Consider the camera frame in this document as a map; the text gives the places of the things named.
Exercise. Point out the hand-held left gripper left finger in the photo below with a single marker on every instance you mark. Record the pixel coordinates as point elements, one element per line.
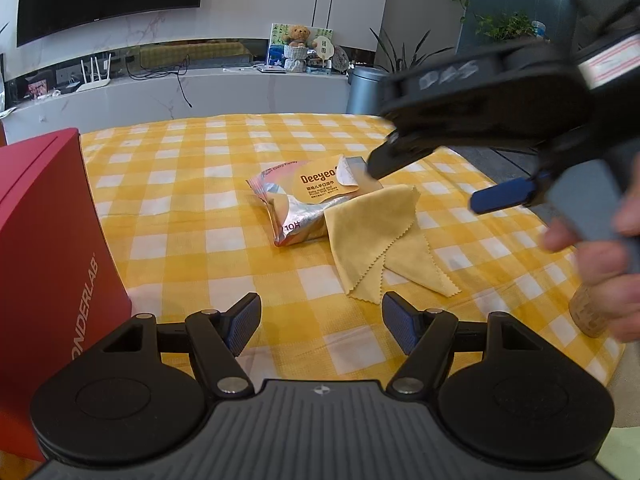
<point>245,322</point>

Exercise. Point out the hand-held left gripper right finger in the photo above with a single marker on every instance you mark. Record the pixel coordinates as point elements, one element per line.
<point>400,320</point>

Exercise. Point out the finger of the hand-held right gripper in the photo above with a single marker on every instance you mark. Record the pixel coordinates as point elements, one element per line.
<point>395,157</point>
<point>502,196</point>

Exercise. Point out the yellow cleaning cloth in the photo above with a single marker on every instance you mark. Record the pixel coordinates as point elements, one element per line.
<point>370,230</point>

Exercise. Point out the silver wet wipes packet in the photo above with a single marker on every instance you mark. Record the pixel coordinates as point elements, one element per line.
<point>320,185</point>

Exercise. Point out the person's right hand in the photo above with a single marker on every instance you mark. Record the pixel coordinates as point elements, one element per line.
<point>610,285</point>

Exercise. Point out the bushy green potted plant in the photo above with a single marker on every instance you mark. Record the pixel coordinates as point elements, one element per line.
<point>505,27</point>

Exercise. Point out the grey-blue trash can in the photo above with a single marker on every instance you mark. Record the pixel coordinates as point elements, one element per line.
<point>362,92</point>

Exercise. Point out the yellow checkered tablecloth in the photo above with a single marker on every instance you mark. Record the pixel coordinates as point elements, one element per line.
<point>200,240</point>

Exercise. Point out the tall leafy floor plant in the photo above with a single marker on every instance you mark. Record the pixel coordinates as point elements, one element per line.
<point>400,55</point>

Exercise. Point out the round hand fan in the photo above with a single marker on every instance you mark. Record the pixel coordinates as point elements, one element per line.
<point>341,57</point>

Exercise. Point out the cork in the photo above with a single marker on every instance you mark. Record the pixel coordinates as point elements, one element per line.
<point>587,315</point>

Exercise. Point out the flat white book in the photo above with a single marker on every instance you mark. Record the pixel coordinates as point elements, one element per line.
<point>272,69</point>

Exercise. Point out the teddy bear in white basket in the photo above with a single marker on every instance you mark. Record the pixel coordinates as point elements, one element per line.
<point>299,34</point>

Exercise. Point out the green printed picture board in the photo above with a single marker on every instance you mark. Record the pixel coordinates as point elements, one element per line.
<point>277,40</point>

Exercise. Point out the red cube box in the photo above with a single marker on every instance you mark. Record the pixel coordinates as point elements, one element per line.
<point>50,260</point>

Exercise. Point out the white marble television console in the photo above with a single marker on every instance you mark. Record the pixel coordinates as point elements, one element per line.
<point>150,100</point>

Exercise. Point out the white router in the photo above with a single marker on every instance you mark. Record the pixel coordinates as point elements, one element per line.
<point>95,85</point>

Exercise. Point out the small pink photo frame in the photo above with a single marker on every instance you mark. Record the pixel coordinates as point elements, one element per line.
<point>37,91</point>

